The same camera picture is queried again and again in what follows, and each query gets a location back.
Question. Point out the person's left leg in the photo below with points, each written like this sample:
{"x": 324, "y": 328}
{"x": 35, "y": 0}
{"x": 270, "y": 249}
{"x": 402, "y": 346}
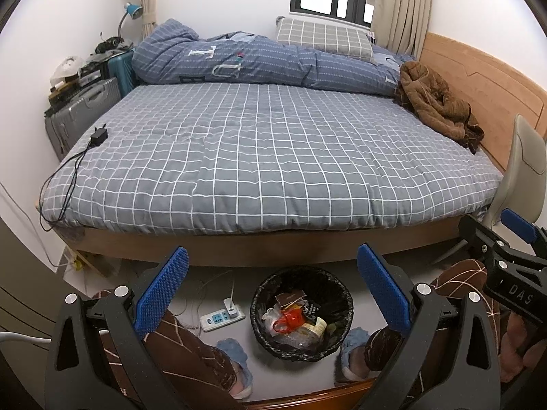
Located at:
{"x": 179, "y": 350}

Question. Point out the grey checked pillow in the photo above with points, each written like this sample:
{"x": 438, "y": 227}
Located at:
{"x": 320, "y": 36}

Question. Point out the wooden headboard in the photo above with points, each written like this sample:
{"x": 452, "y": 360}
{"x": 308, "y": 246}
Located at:
{"x": 470, "y": 72}

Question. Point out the white power strip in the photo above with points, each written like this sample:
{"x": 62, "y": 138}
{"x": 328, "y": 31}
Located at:
{"x": 216, "y": 320}

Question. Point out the wooden furniture edge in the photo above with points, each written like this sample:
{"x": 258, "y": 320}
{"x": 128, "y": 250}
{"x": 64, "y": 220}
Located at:
{"x": 307, "y": 398}

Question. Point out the brown jacket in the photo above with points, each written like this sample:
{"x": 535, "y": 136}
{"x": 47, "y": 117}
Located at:
{"x": 431, "y": 98}

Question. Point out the person's right leg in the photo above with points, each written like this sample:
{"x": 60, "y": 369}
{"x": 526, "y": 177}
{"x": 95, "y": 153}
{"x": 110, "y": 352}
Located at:
{"x": 453, "y": 273}

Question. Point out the blue desk lamp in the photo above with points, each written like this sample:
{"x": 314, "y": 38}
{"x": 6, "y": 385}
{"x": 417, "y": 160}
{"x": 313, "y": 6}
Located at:
{"x": 133, "y": 10}

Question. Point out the person's leg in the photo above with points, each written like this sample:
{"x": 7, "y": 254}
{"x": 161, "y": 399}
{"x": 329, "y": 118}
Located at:
{"x": 453, "y": 273}
{"x": 179, "y": 350}

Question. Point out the white helmet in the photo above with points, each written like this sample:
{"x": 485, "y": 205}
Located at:
{"x": 66, "y": 68}

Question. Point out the beige chair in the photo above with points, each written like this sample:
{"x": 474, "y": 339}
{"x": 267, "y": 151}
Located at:
{"x": 525, "y": 149}

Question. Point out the black trash bin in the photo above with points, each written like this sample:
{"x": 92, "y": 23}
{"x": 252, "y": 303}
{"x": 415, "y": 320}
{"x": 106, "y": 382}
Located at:
{"x": 265, "y": 297}

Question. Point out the brown cookie box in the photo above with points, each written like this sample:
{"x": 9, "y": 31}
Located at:
{"x": 290, "y": 299}

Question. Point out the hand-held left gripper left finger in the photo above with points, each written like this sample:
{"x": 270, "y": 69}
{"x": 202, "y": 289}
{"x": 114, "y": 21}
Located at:
{"x": 164, "y": 290}

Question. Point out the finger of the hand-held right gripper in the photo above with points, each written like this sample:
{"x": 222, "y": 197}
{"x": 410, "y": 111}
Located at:
{"x": 483, "y": 241}
{"x": 519, "y": 224}

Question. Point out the grey suitcase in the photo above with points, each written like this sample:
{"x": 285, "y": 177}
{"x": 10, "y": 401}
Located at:
{"x": 81, "y": 111}

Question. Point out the person's right hand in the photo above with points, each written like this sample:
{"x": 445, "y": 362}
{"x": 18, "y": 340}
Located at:
{"x": 519, "y": 346}

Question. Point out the light blue printed pillow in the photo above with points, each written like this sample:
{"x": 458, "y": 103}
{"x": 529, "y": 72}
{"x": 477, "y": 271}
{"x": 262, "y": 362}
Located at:
{"x": 389, "y": 57}

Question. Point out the blue striped duvet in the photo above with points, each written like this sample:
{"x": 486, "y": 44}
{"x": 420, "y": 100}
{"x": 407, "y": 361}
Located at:
{"x": 256, "y": 64}

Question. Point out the blue fluffy slipper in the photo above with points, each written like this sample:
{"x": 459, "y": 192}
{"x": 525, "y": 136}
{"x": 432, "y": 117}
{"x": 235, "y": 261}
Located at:
{"x": 233, "y": 350}
{"x": 354, "y": 338}

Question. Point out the teal suitcase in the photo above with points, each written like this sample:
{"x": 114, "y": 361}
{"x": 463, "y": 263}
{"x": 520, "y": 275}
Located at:
{"x": 119, "y": 72}

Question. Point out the bed with grey checked sheet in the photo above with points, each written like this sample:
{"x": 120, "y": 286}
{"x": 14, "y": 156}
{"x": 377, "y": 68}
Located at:
{"x": 256, "y": 158}

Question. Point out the yellow yogurt cup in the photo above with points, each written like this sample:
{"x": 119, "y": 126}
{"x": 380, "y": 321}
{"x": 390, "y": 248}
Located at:
{"x": 316, "y": 329}

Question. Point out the clear bubble wrap bag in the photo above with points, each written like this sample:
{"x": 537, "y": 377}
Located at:
{"x": 295, "y": 341}

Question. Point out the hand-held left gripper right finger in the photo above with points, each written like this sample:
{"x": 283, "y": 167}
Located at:
{"x": 384, "y": 290}

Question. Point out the beige curtain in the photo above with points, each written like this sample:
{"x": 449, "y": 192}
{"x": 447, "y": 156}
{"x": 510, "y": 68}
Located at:
{"x": 406, "y": 8}
{"x": 147, "y": 0}

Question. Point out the red plastic bag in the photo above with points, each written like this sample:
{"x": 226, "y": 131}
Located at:
{"x": 290, "y": 321}

